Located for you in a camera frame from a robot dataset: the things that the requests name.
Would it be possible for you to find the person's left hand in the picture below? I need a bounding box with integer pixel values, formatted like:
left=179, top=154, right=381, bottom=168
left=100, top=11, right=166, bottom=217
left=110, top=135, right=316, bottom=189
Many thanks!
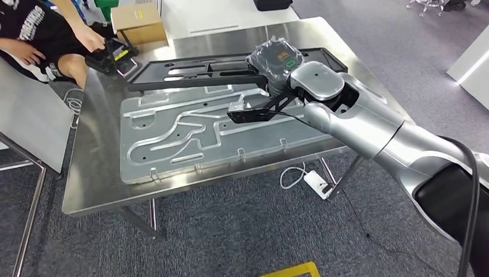
left=74, top=24, right=107, bottom=53

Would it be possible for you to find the person's right hand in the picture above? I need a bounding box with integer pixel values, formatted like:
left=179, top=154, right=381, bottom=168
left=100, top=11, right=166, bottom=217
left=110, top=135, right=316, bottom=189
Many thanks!
left=9, top=40, right=47, bottom=66

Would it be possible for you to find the black handheld device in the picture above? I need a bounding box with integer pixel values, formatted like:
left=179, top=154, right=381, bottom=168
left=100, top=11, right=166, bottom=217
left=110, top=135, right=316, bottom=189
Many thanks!
left=84, top=38, right=139, bottom=78

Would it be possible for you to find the black plastic panel part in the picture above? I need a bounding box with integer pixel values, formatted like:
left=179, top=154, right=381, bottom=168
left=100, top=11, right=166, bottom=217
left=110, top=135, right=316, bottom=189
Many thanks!
left=127, top=47, right=348, bottom=92

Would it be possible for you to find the stainless steel workbench table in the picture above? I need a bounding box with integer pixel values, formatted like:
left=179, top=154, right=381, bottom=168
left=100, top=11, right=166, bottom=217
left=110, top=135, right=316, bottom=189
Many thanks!
left=61, top=16, right=417, bottom=242

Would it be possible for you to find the person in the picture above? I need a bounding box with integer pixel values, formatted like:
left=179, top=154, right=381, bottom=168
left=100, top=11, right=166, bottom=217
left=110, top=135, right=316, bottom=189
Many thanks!
left=0, top=0, right=107, bottom=91

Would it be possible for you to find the brown cardboard box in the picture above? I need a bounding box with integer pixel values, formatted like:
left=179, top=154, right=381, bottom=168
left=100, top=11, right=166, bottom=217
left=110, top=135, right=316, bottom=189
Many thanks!
left=111, top=3, right=169, bottom=46

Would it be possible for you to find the grey side table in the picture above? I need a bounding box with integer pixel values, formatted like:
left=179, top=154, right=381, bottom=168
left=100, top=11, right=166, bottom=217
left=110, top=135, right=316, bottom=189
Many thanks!
left=0, top=57, right=75, bottom=277

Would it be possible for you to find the white table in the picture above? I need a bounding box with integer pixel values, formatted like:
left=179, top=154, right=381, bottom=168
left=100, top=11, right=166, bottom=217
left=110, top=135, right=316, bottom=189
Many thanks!
left=160, top=0, right=300, bottom=41

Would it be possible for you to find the grooved aluminium fixture plate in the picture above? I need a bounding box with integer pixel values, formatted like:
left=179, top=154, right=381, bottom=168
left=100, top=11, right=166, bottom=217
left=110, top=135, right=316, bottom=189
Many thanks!
left=119, top=84, right=347, bottom=185

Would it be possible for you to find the black bag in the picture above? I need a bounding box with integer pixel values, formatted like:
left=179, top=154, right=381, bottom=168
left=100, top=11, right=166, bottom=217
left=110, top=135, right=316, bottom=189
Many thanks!
left=253, top=0, right=294, bottom=12

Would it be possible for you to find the white power strip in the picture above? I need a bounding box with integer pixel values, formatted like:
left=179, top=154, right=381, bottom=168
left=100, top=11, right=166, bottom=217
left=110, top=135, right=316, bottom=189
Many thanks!
left=303, top=170, right=333, bottom=200

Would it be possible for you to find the chrome chair base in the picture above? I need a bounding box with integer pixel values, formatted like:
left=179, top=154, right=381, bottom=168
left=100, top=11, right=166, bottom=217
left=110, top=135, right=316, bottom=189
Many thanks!
left=405, top=0, right=444, bottom=18

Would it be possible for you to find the white cabinet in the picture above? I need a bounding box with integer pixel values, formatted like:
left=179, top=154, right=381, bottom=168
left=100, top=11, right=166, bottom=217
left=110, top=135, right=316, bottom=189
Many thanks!
left=446, top=34, right=489, bottom=101

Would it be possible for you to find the white floor cable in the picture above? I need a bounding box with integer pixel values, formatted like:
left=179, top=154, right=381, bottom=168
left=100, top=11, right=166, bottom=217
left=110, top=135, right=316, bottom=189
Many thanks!
left=63, top=88, right=85, bottom=129

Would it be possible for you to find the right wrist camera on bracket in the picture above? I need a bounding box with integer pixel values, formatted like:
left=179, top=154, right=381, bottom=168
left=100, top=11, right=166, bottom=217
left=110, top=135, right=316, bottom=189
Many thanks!
left=227, top=93, right=299, bottom=124

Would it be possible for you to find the thin black camera cable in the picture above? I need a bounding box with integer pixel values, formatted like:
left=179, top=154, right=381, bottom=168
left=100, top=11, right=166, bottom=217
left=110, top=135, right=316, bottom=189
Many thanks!
left=274, top=110, right=309, bottom=124

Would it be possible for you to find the white power cable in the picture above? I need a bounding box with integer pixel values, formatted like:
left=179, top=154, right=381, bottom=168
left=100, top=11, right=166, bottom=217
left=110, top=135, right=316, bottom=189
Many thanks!
left=279, top=162, right=309, bottom=191

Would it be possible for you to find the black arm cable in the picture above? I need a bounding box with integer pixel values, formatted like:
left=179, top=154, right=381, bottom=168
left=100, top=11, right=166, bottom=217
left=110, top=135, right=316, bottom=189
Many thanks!
left=439, top=136, right=482, bottom=277

